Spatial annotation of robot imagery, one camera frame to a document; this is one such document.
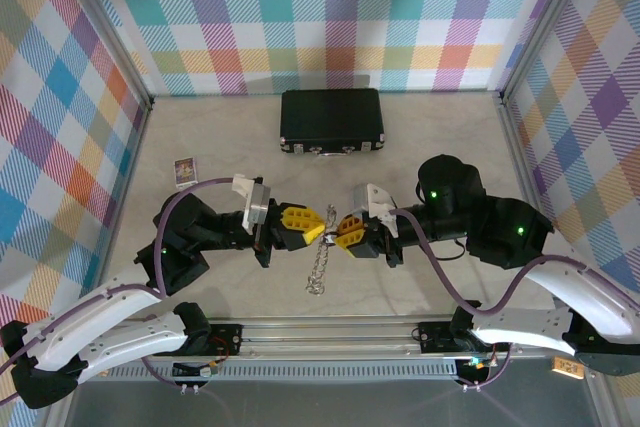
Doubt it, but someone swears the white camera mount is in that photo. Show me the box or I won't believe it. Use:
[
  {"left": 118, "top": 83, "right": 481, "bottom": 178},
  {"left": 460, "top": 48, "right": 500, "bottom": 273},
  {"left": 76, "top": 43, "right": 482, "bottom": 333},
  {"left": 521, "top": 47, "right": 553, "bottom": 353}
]
[
  {"left": 232, "top": 173, "right": 261, "bottom": 231},
  {"left": 367, "top": 184, "right": 401, "bottom": 238}
]

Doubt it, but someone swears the aluminium frame post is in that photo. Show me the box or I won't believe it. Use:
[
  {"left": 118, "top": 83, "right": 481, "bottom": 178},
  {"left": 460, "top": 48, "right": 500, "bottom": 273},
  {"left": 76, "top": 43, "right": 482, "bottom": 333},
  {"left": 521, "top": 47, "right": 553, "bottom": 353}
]
[
  {"left": 497, "top": 0, "right": 601, "bottom": 106},
  {"left": 52, "top": 0, "right": 155, "bottom": 111}
]

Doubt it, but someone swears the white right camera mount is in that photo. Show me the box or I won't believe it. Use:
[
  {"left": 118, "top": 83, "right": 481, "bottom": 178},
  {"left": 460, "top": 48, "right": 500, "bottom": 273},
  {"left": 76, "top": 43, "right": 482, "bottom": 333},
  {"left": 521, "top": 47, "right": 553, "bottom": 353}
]
[{"left": 367, "top": 184, "right": 401, "bottom": 238}]

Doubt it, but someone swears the purple card box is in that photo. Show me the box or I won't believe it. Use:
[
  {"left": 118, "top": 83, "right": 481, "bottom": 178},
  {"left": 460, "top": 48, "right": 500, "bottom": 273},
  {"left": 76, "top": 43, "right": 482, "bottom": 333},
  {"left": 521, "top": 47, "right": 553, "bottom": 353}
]
[{"left": 173, "top": 157, "right": 199, "bottom": 189}]

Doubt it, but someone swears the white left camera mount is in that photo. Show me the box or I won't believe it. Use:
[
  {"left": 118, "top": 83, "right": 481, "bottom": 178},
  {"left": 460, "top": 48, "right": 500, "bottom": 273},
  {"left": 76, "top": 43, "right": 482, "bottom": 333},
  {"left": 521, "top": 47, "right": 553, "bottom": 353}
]
[{"left": 232, "top": 173, "right": 261, "bottom": 231}]

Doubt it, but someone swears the grey metal sheet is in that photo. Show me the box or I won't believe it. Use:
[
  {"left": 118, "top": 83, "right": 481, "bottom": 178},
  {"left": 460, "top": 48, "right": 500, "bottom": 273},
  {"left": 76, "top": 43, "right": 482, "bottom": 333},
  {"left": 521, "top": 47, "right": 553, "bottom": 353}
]
[{"left": 47, "top": 376, "right": 614, "bottom": 427}]

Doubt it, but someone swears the grey slotted cable duct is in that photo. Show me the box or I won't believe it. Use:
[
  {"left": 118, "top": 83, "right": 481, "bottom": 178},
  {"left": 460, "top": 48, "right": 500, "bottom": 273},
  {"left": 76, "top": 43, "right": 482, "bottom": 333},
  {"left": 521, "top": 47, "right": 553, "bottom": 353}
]
[{"left": 107, "top": 364, "right": 461, "bottom": 379}]

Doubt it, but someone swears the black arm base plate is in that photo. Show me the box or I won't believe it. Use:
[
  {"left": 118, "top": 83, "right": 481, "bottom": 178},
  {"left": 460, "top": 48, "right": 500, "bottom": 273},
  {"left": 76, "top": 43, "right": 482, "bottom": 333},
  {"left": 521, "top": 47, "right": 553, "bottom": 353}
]
[
  {"left": 417, "top": 320, "right": 501, "bottom": 354},
  {"left": 199, "top": 322, "right": 245, "bottom": 358}
]

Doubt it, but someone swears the small wooden tag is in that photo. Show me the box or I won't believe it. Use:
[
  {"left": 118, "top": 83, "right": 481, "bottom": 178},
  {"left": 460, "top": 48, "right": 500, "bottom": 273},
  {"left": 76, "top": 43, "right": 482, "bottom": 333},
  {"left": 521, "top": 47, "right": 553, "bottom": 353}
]
[{"left": 552, "top": 355, "right": 586, "bottom": 378}]

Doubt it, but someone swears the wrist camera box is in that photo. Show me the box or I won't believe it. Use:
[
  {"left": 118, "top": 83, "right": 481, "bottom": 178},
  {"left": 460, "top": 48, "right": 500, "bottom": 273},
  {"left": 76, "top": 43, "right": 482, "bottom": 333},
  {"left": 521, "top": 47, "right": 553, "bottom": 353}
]
[
  {"left": 349, "top": 184, "right": 374, "bottom": 216},
  {"left": 247, "top": 184, "right": 272, "bottom": 226}
]

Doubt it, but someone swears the black briefcase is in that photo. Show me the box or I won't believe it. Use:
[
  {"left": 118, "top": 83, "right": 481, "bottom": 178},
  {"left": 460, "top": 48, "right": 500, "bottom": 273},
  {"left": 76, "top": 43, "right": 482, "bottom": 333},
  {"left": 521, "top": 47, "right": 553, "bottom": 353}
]
[{"left": 278, "top": 88, "right": 386, "bottom": 158}]

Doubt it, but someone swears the aluminium side rail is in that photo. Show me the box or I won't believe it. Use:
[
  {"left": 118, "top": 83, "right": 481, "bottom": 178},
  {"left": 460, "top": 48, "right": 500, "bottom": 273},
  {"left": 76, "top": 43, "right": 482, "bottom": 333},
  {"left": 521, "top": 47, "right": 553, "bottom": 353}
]
[
  {"left": 92, "top": 99, "right": 154, "bottom": 321},
  {"left": 497, "top": 94, "right": 571, "bottom": 321}
]

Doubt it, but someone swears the aluminium front rail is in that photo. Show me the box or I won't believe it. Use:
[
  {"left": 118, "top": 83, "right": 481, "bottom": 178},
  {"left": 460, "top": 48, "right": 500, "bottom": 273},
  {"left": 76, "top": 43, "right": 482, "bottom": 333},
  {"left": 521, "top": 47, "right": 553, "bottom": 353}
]
[{"left": 54, "top": 319, "right": 609, "bottom": 363}]

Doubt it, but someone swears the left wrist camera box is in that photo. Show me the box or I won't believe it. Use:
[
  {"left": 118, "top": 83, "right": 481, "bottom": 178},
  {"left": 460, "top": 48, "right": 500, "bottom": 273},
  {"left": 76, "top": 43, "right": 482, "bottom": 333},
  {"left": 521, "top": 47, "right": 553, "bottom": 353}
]
[{"left": 247, "top": 184, "right": 272, "bottom": 226}]

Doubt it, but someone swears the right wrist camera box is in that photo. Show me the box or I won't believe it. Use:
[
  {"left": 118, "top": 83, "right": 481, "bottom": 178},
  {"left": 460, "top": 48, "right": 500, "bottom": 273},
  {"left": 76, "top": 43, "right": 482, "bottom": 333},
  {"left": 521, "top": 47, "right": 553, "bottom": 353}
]
[{"left": 349, "top": 184, "right": 374, "bottom": 216}]

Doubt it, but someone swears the small electronics board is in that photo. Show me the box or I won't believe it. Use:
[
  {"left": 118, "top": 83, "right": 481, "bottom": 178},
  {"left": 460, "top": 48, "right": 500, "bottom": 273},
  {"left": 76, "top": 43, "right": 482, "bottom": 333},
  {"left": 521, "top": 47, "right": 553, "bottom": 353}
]
[
  {"left": 172, "top": 359, "right": 222, "bottom": 381},
  {"left": 458, "top": 355, "right": 496, "bottom": 381}
]

